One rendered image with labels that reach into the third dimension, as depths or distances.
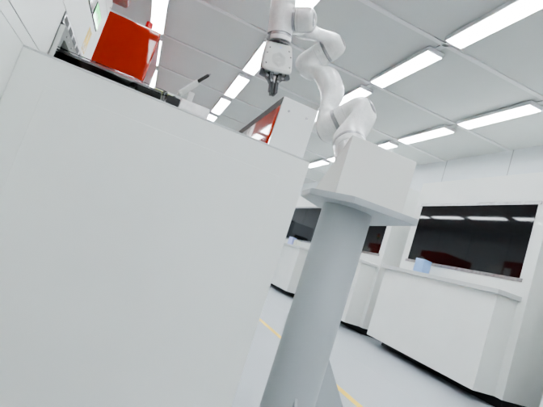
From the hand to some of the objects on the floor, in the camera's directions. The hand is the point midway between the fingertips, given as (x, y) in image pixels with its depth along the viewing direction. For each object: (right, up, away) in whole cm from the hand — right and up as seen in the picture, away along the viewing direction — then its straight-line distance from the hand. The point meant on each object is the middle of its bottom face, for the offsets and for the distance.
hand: (272, 89), depth 146 cm
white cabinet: (-59, -97, -18) cm, 115 cm away
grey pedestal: (+9, -120, -14) cm, 121 cm away
